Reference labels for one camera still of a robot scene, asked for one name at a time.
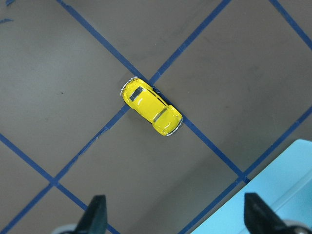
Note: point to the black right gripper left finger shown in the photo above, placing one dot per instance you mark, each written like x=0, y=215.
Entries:
x=94, y=219

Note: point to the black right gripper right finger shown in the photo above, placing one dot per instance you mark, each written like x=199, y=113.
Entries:
x=259, y=218

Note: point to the yellow beetle toy car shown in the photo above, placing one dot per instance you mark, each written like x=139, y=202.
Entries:
x=144, y=99

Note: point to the light blue storage tray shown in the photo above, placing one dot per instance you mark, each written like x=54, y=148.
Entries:
x=285, y=185

